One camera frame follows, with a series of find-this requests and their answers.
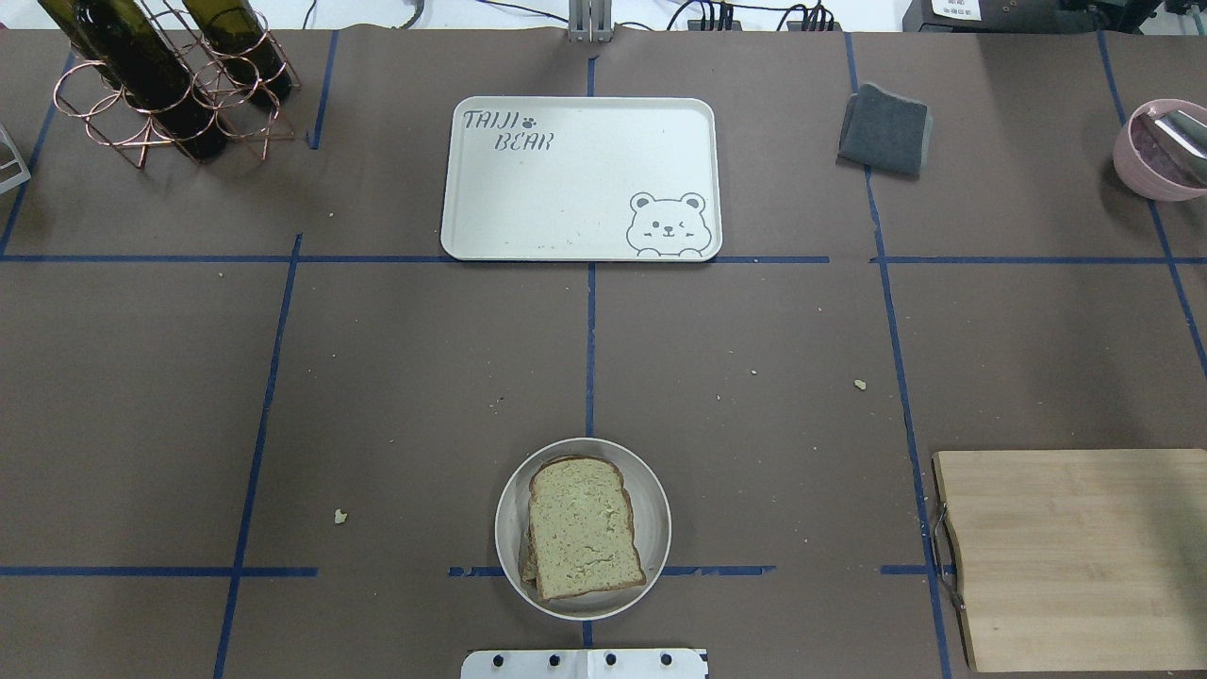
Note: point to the white bear tray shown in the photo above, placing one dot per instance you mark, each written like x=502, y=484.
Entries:
x=582, y=179

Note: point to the white round plate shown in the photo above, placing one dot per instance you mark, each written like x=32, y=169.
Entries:
x=652, y=520

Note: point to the grey folded cloth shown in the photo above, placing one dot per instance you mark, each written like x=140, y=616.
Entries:
x=886, y=131

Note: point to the green wine bottle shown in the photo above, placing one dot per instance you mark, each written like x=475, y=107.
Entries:
x=152, y=74
x=63, y=13
x=232, y=30

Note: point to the metal scoop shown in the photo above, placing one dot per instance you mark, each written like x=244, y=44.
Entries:
x=1178, y=133

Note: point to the copper wire bottle rack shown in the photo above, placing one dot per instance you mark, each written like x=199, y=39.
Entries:
x=193, y=76

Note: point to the green wine bottle front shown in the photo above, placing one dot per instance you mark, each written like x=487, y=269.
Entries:
x=152, y=74

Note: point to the aluminium frame post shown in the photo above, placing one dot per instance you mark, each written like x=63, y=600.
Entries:
x=590, y=21

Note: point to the bread slice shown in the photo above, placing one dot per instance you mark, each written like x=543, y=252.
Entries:
x=529, y=566
x=583, y=528

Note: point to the green wine bottle back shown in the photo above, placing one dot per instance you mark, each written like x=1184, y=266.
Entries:
x=63, y=13

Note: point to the white wire cup rack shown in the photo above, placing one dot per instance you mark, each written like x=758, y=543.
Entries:
x=14, y=171

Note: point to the wooden cutting board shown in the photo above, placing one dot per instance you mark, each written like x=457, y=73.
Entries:
x=1077, y=560

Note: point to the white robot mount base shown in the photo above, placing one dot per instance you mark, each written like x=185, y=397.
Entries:
x=587, y=663

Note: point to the green wine bottle middle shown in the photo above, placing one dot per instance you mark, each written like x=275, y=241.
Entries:
x=232, y=30

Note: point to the pink bowl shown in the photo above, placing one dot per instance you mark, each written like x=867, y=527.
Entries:
x=1143, y=165

